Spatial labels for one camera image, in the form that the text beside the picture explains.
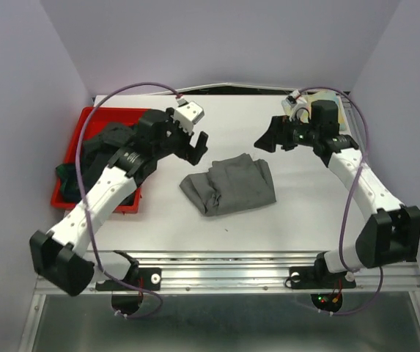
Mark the grey skirt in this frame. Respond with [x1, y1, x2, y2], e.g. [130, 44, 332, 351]
[180, 153, 276, 217]

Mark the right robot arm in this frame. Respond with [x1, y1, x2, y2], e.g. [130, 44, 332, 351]
[254, 100, 420, 286]

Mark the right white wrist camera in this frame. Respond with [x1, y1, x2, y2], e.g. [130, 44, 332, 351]
[281, 90, 310, 122]

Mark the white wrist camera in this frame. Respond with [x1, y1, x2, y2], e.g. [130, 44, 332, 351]
[173, 98, 205, 135]
[281, 90, 310, 122]

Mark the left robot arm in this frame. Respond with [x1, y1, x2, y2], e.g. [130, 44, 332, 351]
[29, 102, 208, 296]

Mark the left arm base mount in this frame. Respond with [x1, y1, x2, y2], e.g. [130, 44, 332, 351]
[95, 266, 162, 292]

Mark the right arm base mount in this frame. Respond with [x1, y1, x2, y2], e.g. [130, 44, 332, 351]
[284, 254, 356, 290]

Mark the floral pastel skirt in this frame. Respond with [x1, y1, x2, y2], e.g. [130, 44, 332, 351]
[303, 89, 347, 132]

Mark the dark charcoal knit skirt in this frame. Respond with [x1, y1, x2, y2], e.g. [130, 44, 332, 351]
[80, 122, 138, 188]

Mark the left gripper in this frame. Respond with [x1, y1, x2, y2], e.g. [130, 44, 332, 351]
[154, 108, 207, 166]

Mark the dark green skirt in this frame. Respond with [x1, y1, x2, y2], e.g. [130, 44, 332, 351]
[55, 163, 81, 204]

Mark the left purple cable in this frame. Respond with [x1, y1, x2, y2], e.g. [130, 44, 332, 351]
[74, 82, 187, 319]

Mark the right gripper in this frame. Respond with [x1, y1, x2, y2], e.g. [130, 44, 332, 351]
[253, 113, 320, 153]

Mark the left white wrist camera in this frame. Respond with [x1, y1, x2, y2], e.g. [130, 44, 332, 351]
[173, 98, 205, 135]

